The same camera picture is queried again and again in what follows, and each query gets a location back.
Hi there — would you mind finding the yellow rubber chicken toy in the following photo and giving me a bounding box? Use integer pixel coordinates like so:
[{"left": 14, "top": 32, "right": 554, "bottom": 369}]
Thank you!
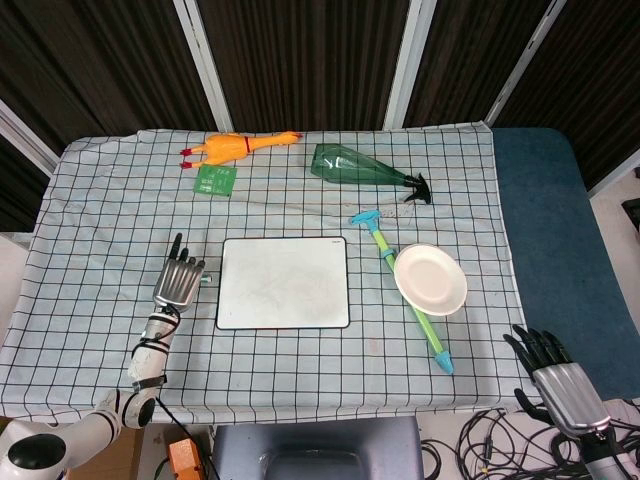
[{"left": 178, "top": 130, "right": 305, "bottom": 171}]

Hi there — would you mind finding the green blue water pump toy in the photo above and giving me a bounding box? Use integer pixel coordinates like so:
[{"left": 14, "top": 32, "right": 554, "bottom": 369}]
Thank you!
[{"left": 350, "top": 209, "right": 456, "bottom": 376}]

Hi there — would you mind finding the black floor cable bundle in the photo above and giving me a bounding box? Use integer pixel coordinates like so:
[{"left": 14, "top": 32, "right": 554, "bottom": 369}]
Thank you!
[{"left": 422, "top": 405, "right": 640, "bottom": 480}]

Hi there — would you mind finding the checkered white tablecloth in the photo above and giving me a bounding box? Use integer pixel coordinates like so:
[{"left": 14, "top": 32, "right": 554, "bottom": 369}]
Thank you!
[{"left": 0, "top": 127, "right": 544, "bottom": 426}]

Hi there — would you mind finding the green printed card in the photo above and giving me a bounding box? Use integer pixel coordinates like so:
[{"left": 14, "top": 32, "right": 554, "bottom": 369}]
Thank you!
[{"left": 192, "top": 165, "right": 238, "bottom": 198}]

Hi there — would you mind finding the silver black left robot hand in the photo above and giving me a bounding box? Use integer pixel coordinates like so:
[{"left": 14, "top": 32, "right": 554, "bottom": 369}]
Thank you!
[{"left": 152, "top": 232, "right": 208, "bottom": 314}]

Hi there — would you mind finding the white paper plate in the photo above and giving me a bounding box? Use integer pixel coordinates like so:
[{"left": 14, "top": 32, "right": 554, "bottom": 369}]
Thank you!
[{"left": 393, "top": 243, "right": 469, "bottom": 318}]

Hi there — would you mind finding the green plastic spray bottle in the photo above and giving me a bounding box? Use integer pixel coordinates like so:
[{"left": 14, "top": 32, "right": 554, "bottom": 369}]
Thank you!
[{"left": 310, "top": 143, "right": 433, "bottom": 205}]

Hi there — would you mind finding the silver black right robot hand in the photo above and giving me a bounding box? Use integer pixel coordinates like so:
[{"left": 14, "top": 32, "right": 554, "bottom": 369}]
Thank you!
[{"left": 502, "top": 323, "right": 612, "bottom": 439}]

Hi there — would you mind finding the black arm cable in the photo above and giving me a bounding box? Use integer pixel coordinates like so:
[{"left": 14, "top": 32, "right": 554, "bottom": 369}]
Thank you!
[{"left": 152, "top": 394, "right": 221, "bottom": 480}]

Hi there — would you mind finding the orange box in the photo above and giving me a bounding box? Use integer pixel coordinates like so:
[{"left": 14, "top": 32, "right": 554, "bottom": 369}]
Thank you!
[{"left": 167, "top": 438, "right": 206, "bottom": 480}]

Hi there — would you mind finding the white dry-erase board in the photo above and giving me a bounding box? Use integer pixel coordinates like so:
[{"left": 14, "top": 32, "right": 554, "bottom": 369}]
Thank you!
[{"left": 215, "top": 236, "right": 351, "bottom": 331}]

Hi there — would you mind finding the white partition frame post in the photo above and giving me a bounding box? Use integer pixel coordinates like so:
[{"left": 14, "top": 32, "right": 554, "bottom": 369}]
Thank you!
[
  {"left": 383, "top": 0, "right": 439, "bottom": 130},
  {"left": 484, "top": 0, "right": 569, "bottom": 126},
  {"left": 0, "top": 99, "right": 61, "bottom": 172},
  {"left": 172, "top": 0, "right": 236, "bottom": 133},
  {"left": 587, "top": 148, "right": 640, "bottom": 197}
]

